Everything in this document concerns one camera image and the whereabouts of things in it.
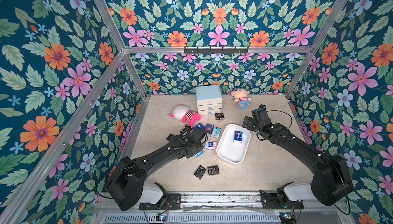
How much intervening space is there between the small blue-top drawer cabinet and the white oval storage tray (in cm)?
14

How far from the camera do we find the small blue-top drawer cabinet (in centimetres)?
100

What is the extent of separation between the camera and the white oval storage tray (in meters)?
0.86
